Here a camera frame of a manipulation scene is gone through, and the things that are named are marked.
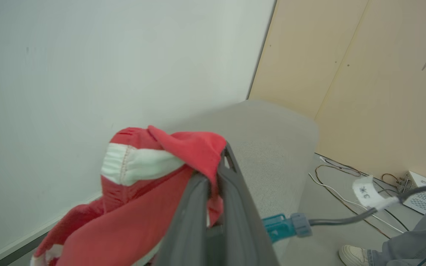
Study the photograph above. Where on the white vented electronics box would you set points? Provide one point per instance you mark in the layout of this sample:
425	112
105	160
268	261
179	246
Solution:
422	194

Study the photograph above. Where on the red and white garment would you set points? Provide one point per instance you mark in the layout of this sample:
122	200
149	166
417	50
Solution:
139	207

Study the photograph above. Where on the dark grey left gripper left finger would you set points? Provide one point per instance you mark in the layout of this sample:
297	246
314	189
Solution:
189	229

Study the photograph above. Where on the blue jeans trouser leg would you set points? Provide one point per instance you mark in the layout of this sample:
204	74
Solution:
420	236

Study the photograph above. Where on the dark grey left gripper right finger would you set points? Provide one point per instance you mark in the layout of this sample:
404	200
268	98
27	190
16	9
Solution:
237	221

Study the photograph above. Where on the white sneaker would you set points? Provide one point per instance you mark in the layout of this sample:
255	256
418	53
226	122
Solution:
353	255

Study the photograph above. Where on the grey and white baseboard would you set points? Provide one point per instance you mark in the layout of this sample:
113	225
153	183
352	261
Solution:
20	245

